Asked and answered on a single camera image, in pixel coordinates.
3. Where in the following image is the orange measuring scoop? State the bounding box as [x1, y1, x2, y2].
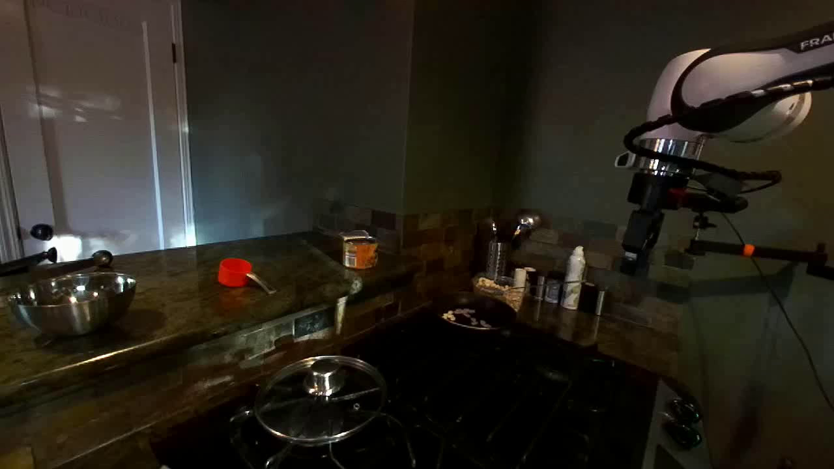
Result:
[215, 257, 271, 295]

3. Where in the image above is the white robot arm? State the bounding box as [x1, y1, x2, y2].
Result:
[619, 24, 834, 269]

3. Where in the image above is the black gas stove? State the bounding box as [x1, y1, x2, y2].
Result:
[154, 302, 710, 469]

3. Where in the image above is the white door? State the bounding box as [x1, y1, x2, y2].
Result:
[0, 0, 196, 260]

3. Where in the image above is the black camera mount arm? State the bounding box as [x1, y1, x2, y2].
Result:
[684, 214, 834, 278]

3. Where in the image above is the glass pot lid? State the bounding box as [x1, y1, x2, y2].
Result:
[253, 354, 389, 446]

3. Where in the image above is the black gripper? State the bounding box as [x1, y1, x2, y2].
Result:
[623, 173, 688, 260]

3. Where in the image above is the steel mixing bowl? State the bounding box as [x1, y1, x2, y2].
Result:
[4, 272, 134, 337]

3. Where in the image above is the white plastic bottle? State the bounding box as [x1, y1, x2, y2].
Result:
[559, 246, 587, 309]

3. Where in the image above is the black frying pan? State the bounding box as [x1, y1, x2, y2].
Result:
[441, 300, 516, 334]

